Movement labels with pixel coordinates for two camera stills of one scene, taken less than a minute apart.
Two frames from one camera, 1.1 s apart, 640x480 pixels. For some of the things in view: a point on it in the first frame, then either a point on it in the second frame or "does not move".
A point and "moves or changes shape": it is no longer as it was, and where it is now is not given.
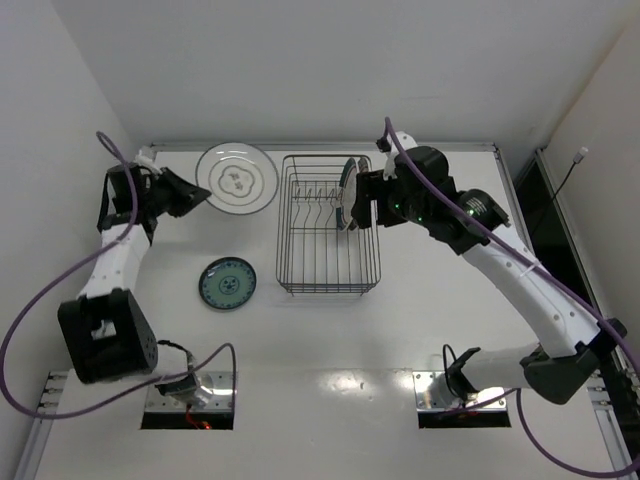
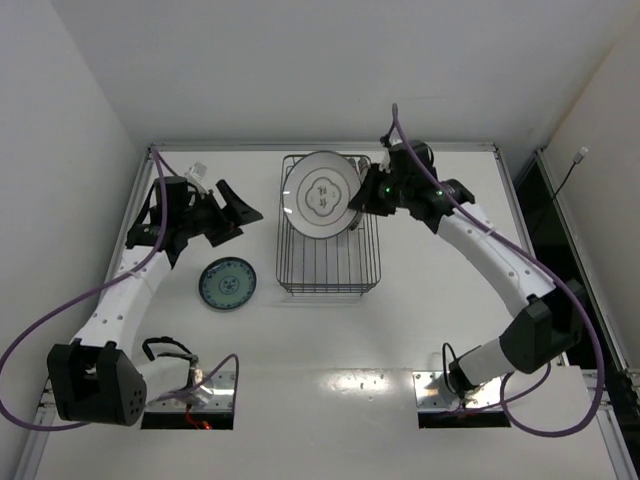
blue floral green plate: [227, 282] does not move
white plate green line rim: [240, 178] → [316, 194]
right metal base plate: [434, 393] does not move
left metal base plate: [213, 393] does not move
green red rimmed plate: [341, 224] moves or changes shape
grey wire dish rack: [312, 254] does not move
